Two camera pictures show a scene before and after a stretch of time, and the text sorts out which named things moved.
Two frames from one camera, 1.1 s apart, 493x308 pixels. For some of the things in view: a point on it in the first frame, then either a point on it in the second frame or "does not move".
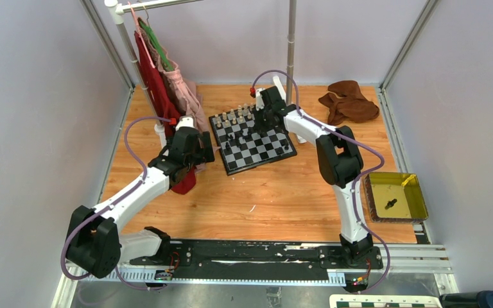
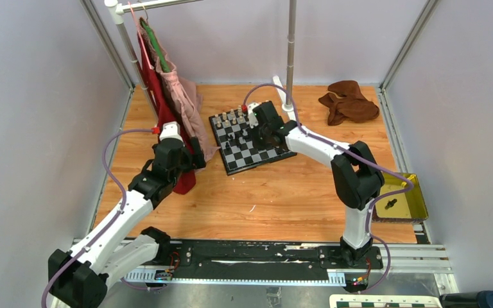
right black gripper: [260, 126] -> [254, 126]
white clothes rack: [115, 10] does not move
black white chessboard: [244, 144] does not move
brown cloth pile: [352, 106] does not move
